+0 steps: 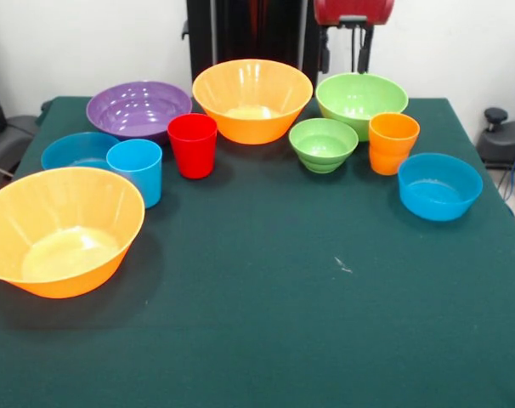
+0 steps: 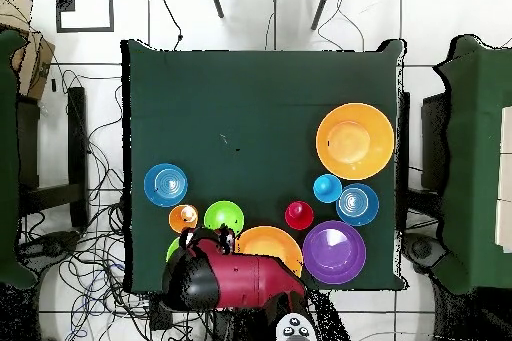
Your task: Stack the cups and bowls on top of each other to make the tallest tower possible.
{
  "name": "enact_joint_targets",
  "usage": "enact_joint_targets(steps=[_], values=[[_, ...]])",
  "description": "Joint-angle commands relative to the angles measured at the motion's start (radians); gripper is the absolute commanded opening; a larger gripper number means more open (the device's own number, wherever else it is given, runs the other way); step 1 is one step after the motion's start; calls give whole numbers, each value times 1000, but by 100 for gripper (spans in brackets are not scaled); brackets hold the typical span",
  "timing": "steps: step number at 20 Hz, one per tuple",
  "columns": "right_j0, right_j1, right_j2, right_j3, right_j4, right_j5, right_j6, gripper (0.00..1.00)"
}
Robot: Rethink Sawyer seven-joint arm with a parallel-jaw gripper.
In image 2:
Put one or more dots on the large orange bowl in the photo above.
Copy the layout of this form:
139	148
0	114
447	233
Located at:
355	141
268	241

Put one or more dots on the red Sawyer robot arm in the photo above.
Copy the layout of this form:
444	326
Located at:
256	277

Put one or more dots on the white box stack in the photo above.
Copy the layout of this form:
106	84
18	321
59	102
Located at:
506	137

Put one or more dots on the small green bowl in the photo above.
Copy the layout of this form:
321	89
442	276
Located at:
222	215

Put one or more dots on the orange cup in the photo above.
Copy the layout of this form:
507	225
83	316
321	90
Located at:
182	219

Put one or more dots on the large green bowl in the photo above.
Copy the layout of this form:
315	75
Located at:
172	249

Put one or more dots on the red cup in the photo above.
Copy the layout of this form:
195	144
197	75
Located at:
299	215

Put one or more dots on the blue bowl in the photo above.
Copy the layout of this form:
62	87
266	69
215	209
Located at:
165	185
358	205

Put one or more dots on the black power strip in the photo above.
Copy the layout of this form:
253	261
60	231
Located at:
160	313

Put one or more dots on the purple bowl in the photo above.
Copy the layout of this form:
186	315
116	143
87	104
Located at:
334	253

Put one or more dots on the blue cup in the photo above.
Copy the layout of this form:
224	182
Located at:
326	188

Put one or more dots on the dark green table cloth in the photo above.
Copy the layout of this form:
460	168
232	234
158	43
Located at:
240	97

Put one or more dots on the dark green covered table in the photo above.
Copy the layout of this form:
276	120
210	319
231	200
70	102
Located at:
8	157
476	157

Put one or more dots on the black tripod leg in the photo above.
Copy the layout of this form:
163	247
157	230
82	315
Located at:
216	1
321	7

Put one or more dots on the cardboard box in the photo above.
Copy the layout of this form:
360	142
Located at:
36	65

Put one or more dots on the black pedestal foot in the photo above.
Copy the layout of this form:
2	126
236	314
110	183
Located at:
422	249
52	245

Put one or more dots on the black metal stand frame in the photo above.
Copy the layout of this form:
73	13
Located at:
78	137

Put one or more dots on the black floor frame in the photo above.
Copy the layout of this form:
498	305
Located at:
65	0

